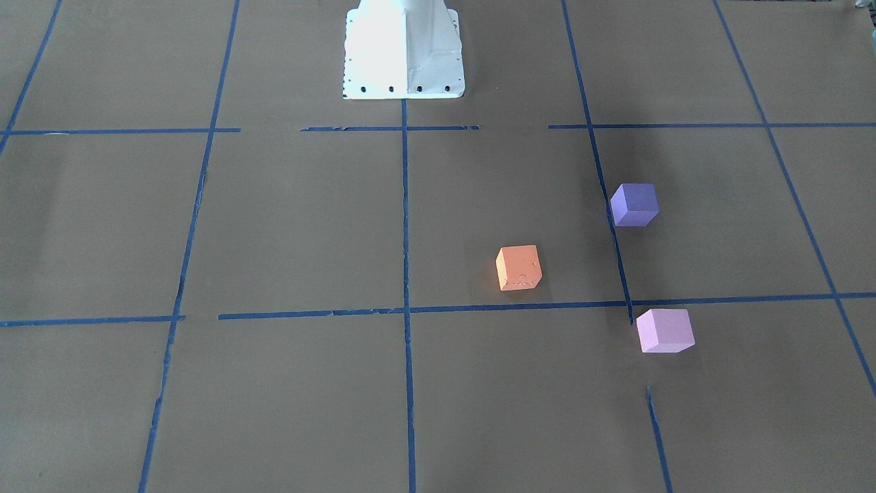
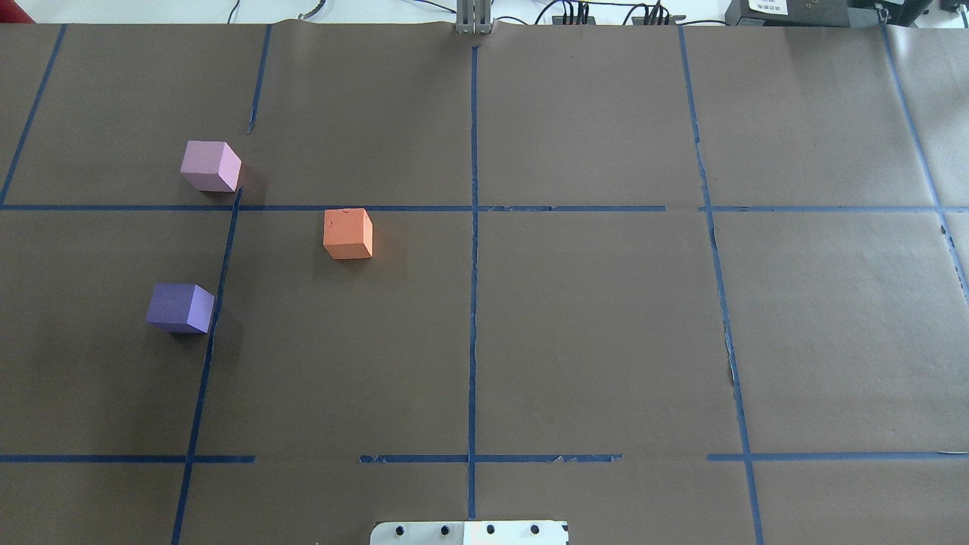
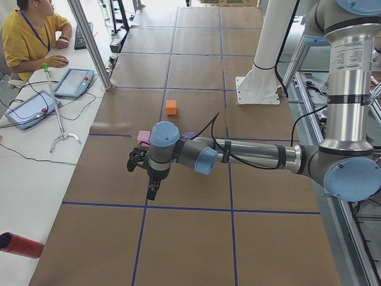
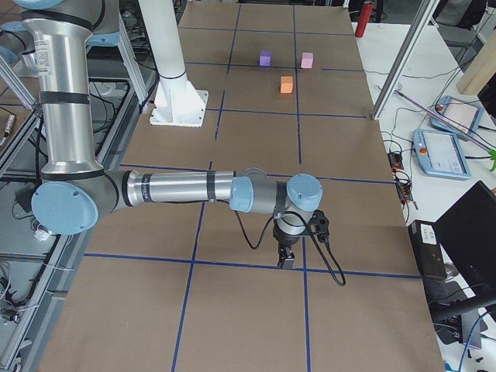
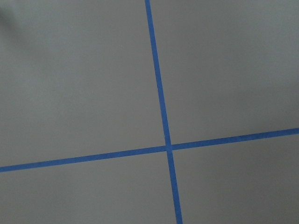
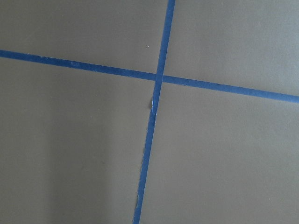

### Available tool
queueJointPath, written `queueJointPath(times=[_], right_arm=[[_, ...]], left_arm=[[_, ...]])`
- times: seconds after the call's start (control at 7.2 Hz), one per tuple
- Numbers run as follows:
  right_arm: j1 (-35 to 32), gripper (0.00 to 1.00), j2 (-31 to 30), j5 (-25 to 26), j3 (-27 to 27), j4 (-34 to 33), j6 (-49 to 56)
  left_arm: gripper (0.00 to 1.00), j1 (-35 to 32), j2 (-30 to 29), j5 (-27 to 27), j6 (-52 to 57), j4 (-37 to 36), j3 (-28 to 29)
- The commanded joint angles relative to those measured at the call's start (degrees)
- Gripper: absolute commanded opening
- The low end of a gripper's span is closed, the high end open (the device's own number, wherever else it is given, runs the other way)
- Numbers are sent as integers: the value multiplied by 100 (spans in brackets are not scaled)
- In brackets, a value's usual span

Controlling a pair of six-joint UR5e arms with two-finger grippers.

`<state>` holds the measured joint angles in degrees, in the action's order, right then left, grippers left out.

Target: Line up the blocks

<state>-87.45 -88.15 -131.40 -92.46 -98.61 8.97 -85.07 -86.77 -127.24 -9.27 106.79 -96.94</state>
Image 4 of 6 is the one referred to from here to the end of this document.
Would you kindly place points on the pink foam block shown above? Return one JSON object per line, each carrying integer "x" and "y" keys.
{"x": 307, "y": 59}

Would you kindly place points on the purple foam block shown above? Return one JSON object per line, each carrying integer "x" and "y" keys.
{"x": 265, "y": 58}

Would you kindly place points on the aluminium frame post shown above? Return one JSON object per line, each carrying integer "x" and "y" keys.
{"x": 420, "y": 21}

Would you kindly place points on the red water bottle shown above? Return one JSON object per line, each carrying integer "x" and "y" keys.
{"x": 365, "y": 13}

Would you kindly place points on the orange foam block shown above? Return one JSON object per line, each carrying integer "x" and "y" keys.
{"x": 286, "y": 84}

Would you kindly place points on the blue teach pendant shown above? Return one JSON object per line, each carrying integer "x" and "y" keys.
{"x": 439, "y": 154}
{"x": 463, "y": 115}

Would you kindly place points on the far blue teach pendant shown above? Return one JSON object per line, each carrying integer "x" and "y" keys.
{"x": 463, "y": 115}

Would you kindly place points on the orange black connector strip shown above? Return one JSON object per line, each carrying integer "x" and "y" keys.
{"x": 402, "y": 180}

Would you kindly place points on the wooden beam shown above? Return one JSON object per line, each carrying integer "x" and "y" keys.
{"x": 482, "y": 68}

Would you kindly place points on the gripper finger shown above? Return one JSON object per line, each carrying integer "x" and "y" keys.
{"x": 290, "y": 258}
{"x": 281, "y": 257}

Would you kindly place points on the black computer box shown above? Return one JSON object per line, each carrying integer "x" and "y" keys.
{"x": 427, "y": 250}

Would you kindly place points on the purple rod tool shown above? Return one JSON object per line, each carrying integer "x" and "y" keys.
{"x": 449, "y": 123}

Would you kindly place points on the white pedestal column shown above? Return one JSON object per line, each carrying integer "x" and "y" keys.
{"x": 177, "y": 102}

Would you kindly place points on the black monitor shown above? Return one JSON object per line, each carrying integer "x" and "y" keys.
{"x": 466, "y": 231}

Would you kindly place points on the near blue teach pendant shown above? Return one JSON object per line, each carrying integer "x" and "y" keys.
{"x": 439, "y": 154}

